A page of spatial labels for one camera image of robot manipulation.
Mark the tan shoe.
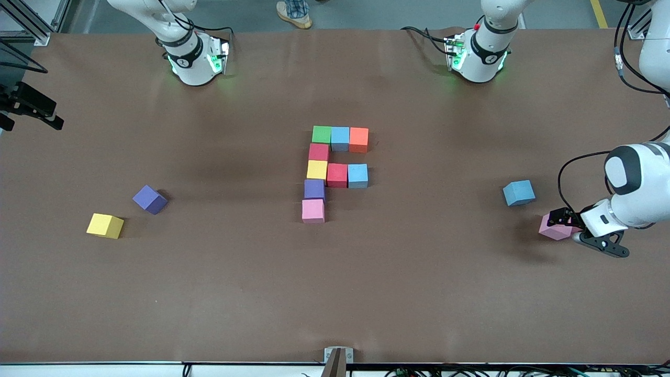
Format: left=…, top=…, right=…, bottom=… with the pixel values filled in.
left=276, top=0, right=313, bottom=30

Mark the pink foam cube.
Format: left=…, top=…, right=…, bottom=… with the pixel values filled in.
left=301, top=199, right=326, bottom=224
left=539, top=212, right=583, bottom=241

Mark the black cable bundle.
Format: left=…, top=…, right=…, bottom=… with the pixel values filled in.
left=385, top=365, right=670, bottom=377

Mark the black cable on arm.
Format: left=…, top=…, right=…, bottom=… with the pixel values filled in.
left=557, top=0, right=670, bottom=216
left=0, top=39, right=49, bottom=74

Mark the grey metal bracket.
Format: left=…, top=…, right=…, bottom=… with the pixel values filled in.
left=323, top=347, right=354, bottom=364

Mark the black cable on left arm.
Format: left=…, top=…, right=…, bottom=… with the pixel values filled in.
left=557, top=0, right=670, bottom=216

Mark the brown camera pole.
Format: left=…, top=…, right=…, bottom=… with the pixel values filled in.
left=320, top=349, right=349, bottom=377

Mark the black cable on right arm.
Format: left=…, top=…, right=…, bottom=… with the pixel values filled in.
left=0, top=39, right=49, bottom=74

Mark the aluminium frame profile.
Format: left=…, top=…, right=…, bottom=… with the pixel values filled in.
left=627, top=8, right=653, bottom=40
left=0, top=0, right=71, bottom=46

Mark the orange foam cube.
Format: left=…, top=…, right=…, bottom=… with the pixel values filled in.
left=349, top=127, right=370, bottom=154

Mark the purple foam cube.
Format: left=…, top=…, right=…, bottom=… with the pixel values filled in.
left=132, top=184, right=169, bottom=216
left=304, top=179, right=327, bottom=202

